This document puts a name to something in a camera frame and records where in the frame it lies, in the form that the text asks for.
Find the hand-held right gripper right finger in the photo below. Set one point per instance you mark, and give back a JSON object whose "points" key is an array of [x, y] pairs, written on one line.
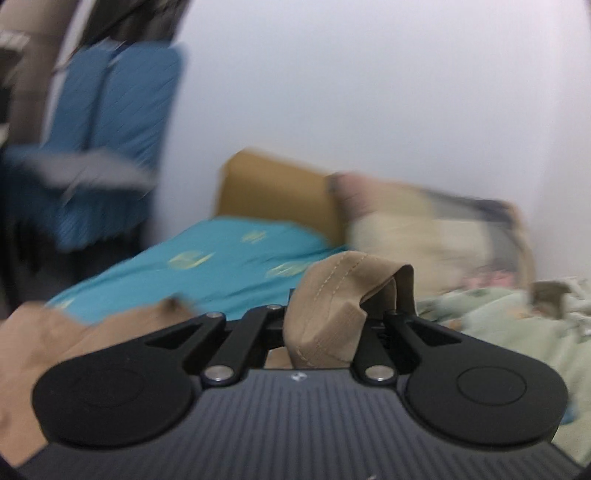
{"points": [[402, 333]]}

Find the teal patterned bed sheet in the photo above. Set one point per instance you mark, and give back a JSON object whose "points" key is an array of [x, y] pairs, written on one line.
{"points": [[203, 263]]}

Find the beige patterned pillow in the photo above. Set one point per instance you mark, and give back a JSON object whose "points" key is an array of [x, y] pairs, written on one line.
{"points": [[429, 240]]}

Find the tan pants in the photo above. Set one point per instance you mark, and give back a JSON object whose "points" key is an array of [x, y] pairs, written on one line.
{"points": [[328, 308]]}

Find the mustard yellow headboard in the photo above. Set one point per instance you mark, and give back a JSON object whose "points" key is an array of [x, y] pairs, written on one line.
{"points": [[277, 194]]}

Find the light green printed blanket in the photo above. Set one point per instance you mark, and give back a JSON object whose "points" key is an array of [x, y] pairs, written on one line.
{"points": [[512, 332]]}

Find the blue cushioned chair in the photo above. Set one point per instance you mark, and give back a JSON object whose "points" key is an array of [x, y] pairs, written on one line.
{"points": [[106, 138]]}

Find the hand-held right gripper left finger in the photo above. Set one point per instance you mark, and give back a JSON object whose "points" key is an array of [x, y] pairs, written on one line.
{"points": [[251, 328]]}

